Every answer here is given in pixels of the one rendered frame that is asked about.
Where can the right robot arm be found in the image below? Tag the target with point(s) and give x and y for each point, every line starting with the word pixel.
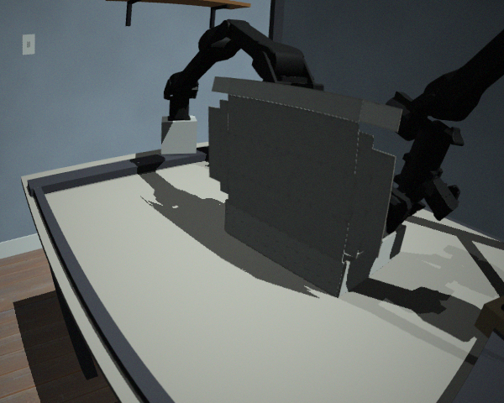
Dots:
pixel 274 62

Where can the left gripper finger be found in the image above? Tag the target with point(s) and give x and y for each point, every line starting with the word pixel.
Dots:
pixel 417 207
pixel 391 226

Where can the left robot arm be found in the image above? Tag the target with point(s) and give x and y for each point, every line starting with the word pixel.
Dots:
pixel 452 97

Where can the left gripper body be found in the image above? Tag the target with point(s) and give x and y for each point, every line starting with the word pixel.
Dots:
pixel 414 172

